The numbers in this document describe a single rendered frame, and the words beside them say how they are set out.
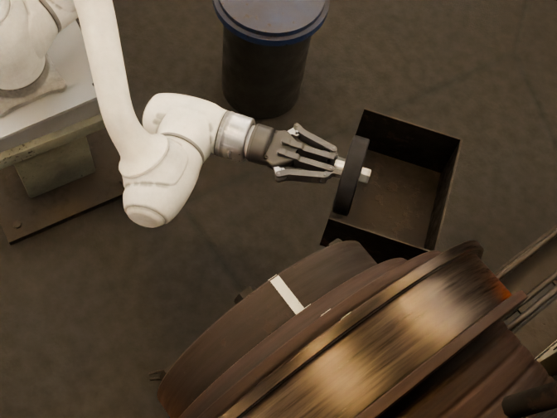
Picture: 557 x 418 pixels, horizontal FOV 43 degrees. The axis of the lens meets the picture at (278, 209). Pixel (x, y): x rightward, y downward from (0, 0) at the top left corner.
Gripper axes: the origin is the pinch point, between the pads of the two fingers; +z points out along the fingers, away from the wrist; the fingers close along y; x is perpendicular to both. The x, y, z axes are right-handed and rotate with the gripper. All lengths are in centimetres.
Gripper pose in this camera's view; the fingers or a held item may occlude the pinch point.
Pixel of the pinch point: (351, 171)
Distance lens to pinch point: 136.6
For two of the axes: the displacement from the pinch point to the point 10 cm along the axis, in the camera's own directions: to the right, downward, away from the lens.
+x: 0.4, -4.6, -8.9
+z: 9.5, 2.9, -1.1
